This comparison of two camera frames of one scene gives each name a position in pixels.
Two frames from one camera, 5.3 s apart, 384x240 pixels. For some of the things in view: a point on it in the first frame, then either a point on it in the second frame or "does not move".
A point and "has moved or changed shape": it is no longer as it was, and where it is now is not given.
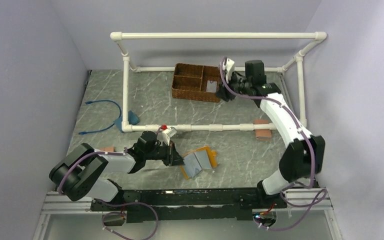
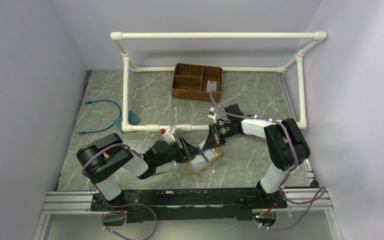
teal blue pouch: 132,119 does not move
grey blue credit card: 211,87 does not move
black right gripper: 225,93 → 214,139
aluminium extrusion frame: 309,200 does not move
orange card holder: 212,157 has moved or changed shape
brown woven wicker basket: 189,82 does not move
